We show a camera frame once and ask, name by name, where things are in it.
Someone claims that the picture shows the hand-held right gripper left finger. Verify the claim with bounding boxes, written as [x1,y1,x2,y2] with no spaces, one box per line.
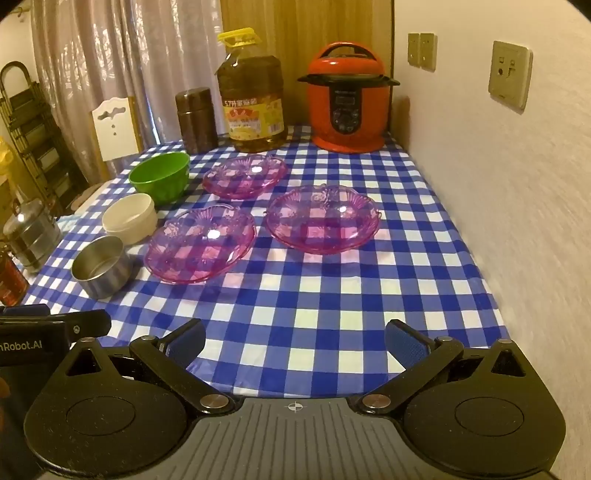
[64,318,234,416]

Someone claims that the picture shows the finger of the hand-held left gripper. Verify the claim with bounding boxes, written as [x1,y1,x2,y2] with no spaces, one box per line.
[0,304,51,318]
[58,309,112,344]

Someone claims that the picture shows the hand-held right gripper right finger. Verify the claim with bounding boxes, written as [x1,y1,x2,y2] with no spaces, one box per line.
[353,318,532,416]

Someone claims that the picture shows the stainless steel bowl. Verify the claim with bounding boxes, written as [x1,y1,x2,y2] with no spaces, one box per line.
[71,235,133,301]

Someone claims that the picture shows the pink transparent plate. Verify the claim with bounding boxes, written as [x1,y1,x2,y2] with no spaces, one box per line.
[263,184,382,255]
[143,204,258,284]
[202,155,288,200]

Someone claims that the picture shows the white bowl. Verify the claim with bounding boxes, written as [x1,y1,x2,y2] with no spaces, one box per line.
[102,193,158,245]

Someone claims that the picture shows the green plastic bowl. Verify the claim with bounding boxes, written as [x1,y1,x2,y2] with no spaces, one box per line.
[128,151,190,206]

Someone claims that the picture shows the stainless steel steamer pot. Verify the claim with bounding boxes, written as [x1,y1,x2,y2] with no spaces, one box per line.
[3,198,64,274]

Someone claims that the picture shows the blue white checkered tablecloth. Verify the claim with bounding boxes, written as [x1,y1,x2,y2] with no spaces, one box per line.
[21,124,511,398]

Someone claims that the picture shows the yellow plastic bag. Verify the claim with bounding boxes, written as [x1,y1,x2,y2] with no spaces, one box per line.
[0,136,19,222]

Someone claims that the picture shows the dark metal rack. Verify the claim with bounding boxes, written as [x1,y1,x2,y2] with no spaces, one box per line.
[0,61,89,217]

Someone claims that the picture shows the white wooden chair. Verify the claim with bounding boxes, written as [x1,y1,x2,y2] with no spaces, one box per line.
[89,96,142,162]

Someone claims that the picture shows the brown cylindrical canister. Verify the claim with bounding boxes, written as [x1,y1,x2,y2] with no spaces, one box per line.
[175,87,219,156]

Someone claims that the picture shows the large cooking oil bottle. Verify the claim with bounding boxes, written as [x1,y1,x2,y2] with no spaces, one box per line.
[217,28,286,153]

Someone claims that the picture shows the red electric pressure cooker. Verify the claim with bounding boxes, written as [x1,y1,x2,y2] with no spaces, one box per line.
[297,41,402,153]

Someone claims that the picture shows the grey patterned curtain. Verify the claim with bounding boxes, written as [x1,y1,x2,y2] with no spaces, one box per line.
[30,0,232,185]

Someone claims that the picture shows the beige wall socket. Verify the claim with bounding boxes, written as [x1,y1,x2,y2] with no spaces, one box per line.
[488,41,533,110]

